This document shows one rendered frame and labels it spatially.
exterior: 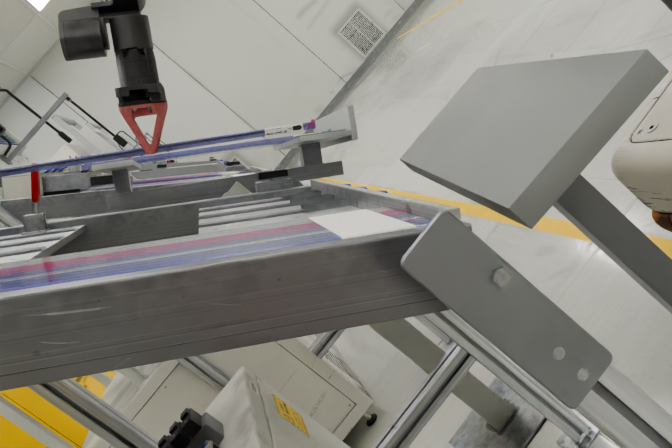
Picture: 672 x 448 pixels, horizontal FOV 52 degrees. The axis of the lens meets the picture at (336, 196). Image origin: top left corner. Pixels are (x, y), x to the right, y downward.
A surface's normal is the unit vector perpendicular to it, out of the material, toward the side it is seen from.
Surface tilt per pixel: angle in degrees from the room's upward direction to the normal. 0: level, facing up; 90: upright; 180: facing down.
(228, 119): 90
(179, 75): 90
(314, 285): 90
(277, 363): 90
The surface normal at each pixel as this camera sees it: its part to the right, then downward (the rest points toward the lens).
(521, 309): 0.19, 0.06
